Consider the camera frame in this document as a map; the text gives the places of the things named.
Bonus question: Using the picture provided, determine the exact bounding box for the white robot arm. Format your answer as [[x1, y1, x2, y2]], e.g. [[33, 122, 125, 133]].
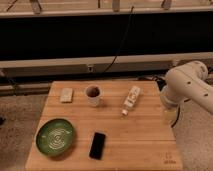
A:
[[160, 61, 213, 125]]

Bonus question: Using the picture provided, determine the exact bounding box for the white ceramic mug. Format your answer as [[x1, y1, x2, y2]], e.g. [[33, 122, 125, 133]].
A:
[[85, 85, 101, 107]]

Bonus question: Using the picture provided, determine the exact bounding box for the green ceramic bowl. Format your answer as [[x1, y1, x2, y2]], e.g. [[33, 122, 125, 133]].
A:
[[36, 118, 75, 157]]

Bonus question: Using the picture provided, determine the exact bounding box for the white plastic bottle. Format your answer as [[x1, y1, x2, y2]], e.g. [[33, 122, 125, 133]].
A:
[[122, 86, 141, 116]]

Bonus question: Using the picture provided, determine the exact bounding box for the black smartphone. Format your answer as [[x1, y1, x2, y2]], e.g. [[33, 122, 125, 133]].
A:
[[89, 132, 106, 160]]

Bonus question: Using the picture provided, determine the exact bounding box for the white rectangular sponge block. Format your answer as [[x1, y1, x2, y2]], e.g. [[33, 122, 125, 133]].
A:
[[60, 88, 73, 103]]

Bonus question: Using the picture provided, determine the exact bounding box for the black hanging cable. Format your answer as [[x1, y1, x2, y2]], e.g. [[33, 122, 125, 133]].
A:
[[100, 5, 135, 74]]

